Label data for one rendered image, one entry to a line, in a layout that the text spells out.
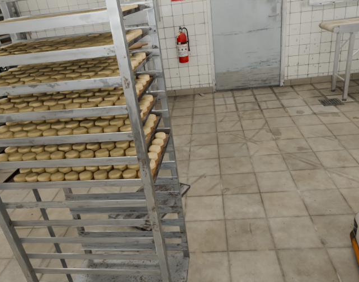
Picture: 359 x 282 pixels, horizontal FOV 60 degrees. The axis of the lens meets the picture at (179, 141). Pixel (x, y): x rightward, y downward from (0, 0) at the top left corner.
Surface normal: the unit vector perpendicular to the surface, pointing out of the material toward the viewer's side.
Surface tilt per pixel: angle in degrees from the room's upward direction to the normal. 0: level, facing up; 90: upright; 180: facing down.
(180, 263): 0
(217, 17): 90
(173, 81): 90
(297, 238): 0
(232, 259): 0
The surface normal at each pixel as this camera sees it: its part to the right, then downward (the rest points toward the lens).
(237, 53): -0.07, 0.45
